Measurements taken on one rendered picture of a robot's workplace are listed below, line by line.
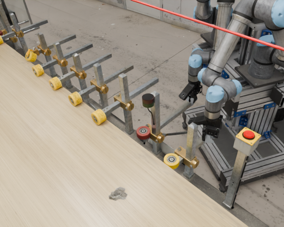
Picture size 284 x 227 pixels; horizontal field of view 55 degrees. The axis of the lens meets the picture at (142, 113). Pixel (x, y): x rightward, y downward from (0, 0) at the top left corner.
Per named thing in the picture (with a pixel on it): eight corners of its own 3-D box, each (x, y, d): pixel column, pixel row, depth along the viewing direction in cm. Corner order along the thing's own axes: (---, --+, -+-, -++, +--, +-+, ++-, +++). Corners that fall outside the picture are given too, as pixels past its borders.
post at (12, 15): (30, 59, 272) (12, 12, 240) (32, 61, 270) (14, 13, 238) (27, 61, 271) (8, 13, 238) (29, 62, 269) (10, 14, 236)
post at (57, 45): (72, 92, 232) (57, 40, 200) (74, 93, 230) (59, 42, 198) (68, 94, 230) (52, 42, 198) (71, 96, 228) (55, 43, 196)
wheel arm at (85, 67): (109, 55, 214) (108, 51, 212) (112, 57, 212) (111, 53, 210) (53, 83, 190) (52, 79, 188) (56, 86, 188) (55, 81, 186)
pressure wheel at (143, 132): (144, 136, 166) (143, 123, 158) (153, 143, 162) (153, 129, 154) (135, 143, 162) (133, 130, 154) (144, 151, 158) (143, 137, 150)
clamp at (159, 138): (148, 129, 167) (148, 123, 164) (164, 140, 160) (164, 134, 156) (142, 133, 165) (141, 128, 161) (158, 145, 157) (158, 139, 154)
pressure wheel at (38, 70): (45, 73, 202) (42, 74, 208) (39, 63, 199) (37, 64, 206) (38, 76, 199) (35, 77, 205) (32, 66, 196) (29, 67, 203)
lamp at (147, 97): (149, 121, 153) (148, 91, 138) (157, 126, 150) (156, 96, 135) (142, 127, 150) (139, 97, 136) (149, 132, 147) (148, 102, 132)
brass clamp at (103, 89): (97, 83, 189) (96, 77, 186) (109, 91, 181) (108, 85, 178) (90, 87, 186) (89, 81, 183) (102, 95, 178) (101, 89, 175)
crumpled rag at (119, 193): (126, 185, 129) (125, 183, 127) (128, 198, 124) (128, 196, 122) (107, 189, 128) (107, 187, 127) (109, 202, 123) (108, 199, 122)
